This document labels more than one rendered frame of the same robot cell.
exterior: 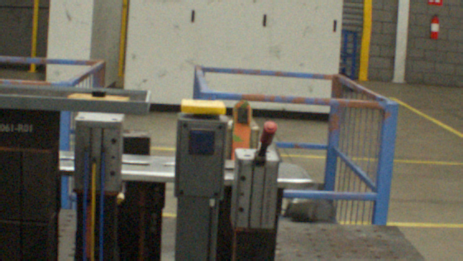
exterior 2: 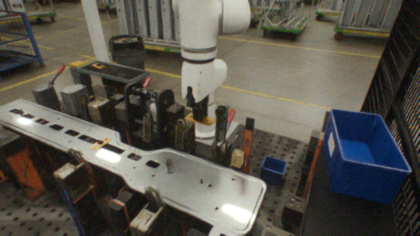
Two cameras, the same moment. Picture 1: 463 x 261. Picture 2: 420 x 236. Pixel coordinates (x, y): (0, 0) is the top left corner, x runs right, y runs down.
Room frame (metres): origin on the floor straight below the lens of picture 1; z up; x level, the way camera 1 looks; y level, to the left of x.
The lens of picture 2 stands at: (1.92, 1.35, 1.61)
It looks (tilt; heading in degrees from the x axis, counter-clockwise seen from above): 32 degrees down; 212
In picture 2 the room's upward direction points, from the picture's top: straight up
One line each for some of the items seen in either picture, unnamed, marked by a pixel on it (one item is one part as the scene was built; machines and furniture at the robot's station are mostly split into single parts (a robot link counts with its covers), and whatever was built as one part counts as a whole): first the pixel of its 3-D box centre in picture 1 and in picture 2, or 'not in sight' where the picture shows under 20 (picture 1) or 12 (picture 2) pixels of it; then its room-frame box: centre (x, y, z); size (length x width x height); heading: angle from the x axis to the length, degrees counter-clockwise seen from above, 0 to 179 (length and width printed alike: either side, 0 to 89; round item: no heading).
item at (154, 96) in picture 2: not in sight; (154, 135); (1.26, 0.64, 0.94); 0.18 x 0.13 x 0.49; 95
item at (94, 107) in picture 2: not in sight; (107, 135); (1.33, 0.39, 0.89); 0.13 x 0.11 x 0.38; 5
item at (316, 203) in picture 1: (276, 181); not in sight; (3.87, -0.22, 0.47); 1.20 x 0.80 x 0.95; 5
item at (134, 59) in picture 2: not in sight; (130, 62); (-0.55, -1.59, 0.36); 0.54 x 0.50 x 0.73; 3
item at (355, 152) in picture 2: not in sight; (357, 150); (1.12, 1.43, 1.10); 0.30 x 0.17 x 0.13; 15
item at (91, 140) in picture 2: not in sight; (95, 166); (1.49, 0.48, 0.84); 0.17 x 0.06 x 0.29; 5
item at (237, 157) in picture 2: not in sight; (235, 189); (1.31, 1.09, 0.88); 0.04 x 0.04 x 0.36; 5
